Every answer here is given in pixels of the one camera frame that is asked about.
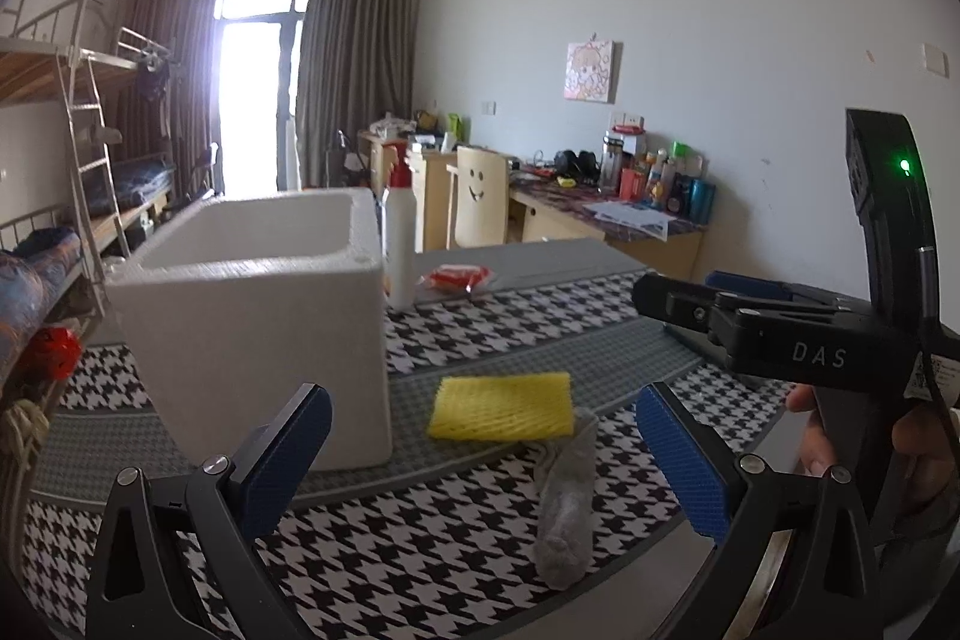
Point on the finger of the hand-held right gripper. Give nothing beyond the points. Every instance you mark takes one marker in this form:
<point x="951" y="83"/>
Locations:
<point x="750" y="284"/>
<point x="667" y="302"/>

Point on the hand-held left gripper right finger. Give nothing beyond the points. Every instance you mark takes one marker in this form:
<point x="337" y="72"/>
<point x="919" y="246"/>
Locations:
<point x="682" y="460"/>

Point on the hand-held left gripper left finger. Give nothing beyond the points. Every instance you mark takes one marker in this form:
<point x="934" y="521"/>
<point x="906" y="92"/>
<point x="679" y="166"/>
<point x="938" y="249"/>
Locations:
<point x="289" y="452"/>

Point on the white foam box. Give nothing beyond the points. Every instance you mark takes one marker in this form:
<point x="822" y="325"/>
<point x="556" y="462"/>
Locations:
<point x="247" y="340"/>

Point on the clear plastic bag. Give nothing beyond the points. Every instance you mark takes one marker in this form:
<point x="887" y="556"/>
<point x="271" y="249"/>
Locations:
<point x="566" y="512"/>

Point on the yellow sponge cloth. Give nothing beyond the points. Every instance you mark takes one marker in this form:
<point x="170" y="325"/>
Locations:
<point x="499" y="406"/>

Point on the person's right hand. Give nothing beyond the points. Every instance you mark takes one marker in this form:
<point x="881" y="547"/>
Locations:
<point x="930" y="452"/>

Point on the printed paper sheets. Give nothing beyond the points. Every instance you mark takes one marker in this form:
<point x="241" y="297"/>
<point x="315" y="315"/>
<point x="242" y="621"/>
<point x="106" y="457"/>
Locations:
<point x="630" y="216"/>

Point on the cluster of toiletry bottles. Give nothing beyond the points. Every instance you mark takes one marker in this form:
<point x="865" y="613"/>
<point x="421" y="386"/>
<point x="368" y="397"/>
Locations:
<point x="660" y="183"/>

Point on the wooden desk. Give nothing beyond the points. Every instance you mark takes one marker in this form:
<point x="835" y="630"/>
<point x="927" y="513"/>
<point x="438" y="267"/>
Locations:
<point x="555" y="216"/>

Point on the black headphones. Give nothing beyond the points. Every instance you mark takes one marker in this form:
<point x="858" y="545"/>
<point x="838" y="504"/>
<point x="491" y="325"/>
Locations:
<point x="576" y="164"/>

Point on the white socket panel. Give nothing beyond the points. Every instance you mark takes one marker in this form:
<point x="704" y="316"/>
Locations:
<point x="628" y="123"/>

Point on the houndstooth tablecloth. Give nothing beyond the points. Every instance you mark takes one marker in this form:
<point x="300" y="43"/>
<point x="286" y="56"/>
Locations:
<point x="465" y="535"/>

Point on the wooden smiley face chair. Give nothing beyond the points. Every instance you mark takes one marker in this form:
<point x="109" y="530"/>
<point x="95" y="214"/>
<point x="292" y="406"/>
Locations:
<point x="480" y="197"/>

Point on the red packet in clear wrap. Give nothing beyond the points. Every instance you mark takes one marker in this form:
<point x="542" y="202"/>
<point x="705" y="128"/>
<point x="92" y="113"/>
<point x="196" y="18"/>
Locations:
<point x="454" y="277"/>

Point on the white red pump bottle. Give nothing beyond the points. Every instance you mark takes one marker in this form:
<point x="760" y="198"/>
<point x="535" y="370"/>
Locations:
<point x="400" y="250"/>

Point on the red round object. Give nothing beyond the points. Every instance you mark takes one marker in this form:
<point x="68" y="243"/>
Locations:
<point x="54" y="351"/>

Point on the green paper bag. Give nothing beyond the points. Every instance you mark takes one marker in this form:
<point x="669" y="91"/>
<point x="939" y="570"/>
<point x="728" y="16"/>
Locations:
<point x="454" y="124"/>

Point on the patterned blue mattress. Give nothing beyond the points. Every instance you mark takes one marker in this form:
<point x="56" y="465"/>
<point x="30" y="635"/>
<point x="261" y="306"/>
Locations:
<point x="37" y="280"/>

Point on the plain blue mattress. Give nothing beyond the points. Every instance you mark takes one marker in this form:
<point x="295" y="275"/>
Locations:
<point x="131" y="183"/>

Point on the metal bed ladder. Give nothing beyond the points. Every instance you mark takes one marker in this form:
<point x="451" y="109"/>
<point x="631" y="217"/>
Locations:
<point x="90" y="160"/>

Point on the glass balcony door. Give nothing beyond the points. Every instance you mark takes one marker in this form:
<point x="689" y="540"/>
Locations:
<point x="255" y="85"/>

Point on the brown curtain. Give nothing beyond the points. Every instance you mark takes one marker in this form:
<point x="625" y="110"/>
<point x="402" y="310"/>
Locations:
<point x="165" y="70"/>
<point x="352" y="70"/>

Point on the dark hanging clothes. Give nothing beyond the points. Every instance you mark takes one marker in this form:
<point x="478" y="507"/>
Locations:
<point x="152" y="79"/>

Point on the grey metal bunk bed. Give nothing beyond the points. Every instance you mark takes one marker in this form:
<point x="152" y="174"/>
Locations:
<point x="22" y="78"/>
<point x="120" y="74"/>

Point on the white wall switch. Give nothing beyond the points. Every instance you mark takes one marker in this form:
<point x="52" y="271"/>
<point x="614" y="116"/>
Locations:
<point x="934" y="59"/>

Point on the cartoon wall poster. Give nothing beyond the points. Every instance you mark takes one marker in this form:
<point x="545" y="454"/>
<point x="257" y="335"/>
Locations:
<point x="590" y="72"/>

